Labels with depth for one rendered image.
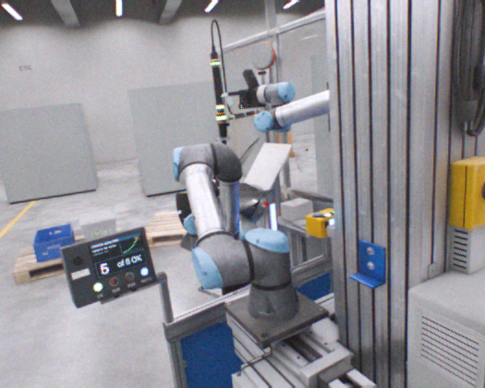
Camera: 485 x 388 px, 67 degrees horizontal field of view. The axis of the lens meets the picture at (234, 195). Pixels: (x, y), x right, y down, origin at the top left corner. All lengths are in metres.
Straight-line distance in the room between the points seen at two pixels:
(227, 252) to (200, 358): 0.73
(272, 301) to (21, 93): 13.46
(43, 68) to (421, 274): 13.67
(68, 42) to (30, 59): 1.32
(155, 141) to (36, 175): 2.98
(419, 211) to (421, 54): 0.29
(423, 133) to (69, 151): 8.35
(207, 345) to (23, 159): 7.76
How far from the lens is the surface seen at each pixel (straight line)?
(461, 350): 0.81
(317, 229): 1.73
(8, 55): 14.31
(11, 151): 9.03
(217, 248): 0.98
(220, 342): 1.63
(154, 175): 7.27
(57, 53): 14.06
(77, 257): 1.22
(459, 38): 0.85
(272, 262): 0.99
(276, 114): 1.37
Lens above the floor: 1.63
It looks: 14 degrees down
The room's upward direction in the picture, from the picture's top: 6 degrees counter-clockwise
